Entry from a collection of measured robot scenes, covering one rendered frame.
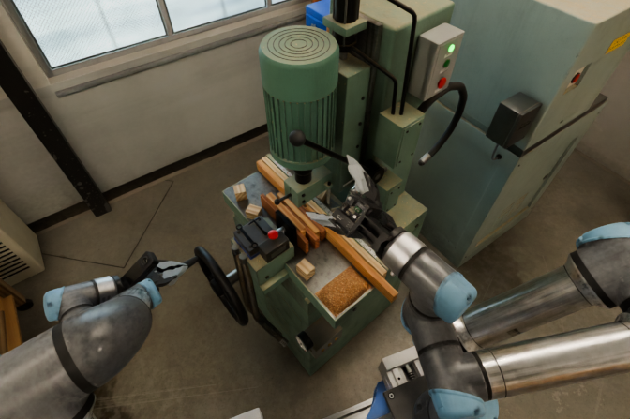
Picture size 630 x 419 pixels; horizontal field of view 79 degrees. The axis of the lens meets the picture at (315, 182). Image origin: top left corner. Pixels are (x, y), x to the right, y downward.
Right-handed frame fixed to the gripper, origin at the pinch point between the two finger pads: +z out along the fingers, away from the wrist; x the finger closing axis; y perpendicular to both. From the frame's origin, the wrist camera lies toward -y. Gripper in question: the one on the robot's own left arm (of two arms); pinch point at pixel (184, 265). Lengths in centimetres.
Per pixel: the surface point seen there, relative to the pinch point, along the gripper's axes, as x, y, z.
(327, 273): 29.5, -18.6, 27.3
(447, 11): 15, -93, 38
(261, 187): -10.7, -18.6, 29.3
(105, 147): -129, 45, 21
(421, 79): 20, -77, 36
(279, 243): 18.3, -23.7, 14.5
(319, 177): 9.4, -38.7, 29.7
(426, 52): 19, -83, 32
